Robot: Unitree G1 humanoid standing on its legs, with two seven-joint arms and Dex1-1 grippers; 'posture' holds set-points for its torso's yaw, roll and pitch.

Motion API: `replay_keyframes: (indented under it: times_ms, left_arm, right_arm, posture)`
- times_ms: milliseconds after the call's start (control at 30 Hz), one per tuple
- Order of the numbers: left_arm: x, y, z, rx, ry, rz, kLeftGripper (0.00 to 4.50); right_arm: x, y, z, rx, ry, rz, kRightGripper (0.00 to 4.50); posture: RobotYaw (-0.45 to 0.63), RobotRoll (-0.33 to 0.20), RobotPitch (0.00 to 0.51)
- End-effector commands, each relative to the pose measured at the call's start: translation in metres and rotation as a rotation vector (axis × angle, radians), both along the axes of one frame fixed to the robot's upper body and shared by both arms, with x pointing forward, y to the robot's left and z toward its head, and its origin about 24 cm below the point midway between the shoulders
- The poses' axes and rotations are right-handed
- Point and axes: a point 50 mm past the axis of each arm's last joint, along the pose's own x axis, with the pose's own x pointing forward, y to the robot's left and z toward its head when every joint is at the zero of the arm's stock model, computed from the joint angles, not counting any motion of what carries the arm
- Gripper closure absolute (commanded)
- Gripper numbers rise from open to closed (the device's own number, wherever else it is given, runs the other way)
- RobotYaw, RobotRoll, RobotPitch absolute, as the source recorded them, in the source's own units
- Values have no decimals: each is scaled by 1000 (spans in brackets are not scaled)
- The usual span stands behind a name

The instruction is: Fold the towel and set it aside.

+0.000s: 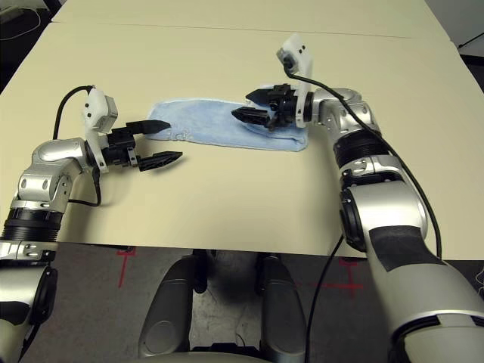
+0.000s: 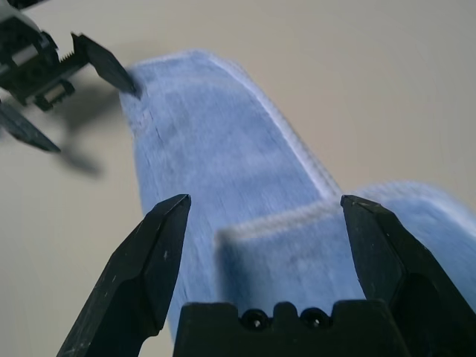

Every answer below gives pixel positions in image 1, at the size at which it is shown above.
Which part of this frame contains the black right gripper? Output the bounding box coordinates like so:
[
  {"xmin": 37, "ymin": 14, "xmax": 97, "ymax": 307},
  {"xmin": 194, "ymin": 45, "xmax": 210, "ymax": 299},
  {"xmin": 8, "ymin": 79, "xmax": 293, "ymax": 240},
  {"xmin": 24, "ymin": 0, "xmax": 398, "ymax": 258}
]
[{"xmin": 230, "ymin": 83, "xmax": 302, "ymax": 132}]

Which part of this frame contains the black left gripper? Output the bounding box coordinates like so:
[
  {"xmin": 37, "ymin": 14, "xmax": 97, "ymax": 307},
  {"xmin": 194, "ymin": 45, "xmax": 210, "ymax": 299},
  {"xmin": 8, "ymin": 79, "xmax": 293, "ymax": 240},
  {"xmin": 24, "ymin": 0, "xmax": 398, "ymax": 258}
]
[{"xmin": 100, "ymin": 119, "xmax": 185, "ymax": 173}]

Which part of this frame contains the light blue terry towel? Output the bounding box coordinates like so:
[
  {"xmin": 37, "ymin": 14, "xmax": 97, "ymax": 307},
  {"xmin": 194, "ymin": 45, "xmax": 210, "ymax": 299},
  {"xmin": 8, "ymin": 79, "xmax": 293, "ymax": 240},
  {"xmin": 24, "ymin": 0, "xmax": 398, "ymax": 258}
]
[{"xmin": 147, "ymin": 81, "xmax": 309, "ymax": 153}]

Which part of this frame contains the red floor tape cross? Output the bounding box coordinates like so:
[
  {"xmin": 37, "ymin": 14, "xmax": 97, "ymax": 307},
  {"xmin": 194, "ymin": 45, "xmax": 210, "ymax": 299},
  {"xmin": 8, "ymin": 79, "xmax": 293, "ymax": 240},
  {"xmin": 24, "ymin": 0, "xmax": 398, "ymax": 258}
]
[
  {"xmin": 294, "ymin": 259, "xmax": 366, "ymax": 299},
  {"xmin": 116, "ymin": 247, "xmax": 137, "ymax": 288}
]

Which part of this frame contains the grey robot torso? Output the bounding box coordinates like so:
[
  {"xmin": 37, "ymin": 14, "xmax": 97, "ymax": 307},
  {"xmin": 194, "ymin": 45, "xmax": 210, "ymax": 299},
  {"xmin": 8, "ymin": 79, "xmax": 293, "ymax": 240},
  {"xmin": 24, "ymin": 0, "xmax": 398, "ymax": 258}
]
[{"xmin": 135, "ymin": 351, "xmax": 265, "ymax": 363}]

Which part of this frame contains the black cabinet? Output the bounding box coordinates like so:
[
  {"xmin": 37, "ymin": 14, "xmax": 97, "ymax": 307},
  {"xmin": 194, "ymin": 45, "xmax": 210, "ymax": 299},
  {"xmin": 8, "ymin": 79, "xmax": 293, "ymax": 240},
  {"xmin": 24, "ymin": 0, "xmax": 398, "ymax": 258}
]
[{"xmin": 456, "ymin": 32, "xmax": 484, "ymax": 95}]

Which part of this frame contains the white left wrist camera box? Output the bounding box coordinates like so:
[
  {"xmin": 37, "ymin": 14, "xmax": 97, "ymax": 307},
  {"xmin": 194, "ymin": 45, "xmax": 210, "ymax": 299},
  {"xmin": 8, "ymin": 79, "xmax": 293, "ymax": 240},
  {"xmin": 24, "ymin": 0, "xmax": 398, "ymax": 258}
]
[{"xmin": 81, "ymin": 85, "xmax": 120, "ymax": 174}]

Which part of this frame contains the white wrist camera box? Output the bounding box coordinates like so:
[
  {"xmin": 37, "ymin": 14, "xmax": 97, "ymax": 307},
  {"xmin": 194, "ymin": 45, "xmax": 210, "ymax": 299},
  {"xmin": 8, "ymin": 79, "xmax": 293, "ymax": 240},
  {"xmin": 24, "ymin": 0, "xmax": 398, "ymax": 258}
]
[
  {"xmin": 81, "ymin": 85, "xmax": 120, "ymax": 174},
  {"xmin": 275, "ymin": 33, "xmax": 315, "ymax": 128}
]

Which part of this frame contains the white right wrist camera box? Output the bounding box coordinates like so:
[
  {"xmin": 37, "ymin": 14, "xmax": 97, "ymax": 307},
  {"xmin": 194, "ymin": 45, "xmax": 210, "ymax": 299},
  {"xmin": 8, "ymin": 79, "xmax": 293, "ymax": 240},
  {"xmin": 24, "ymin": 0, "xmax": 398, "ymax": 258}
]
[{"xmin": 275, "ymin": 33, "xmax": 315, "ymax": 128}]

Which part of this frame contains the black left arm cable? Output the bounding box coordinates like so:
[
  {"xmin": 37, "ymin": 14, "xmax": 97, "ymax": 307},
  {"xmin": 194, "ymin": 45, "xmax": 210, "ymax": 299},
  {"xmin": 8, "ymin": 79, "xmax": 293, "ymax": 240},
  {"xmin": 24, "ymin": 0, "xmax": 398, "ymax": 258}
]
[{"xmin": 52, "ymin": 85, "xmax": 103, "ymax": 208}]

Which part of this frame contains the thin white floor cable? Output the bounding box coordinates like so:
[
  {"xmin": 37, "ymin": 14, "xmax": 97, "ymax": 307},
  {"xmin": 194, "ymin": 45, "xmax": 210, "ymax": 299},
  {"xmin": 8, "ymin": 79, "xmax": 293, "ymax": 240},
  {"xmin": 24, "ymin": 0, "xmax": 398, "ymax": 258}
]
[{"xmin": 0, "ymin": 7, "xmax": 42, "ymax": 42}]

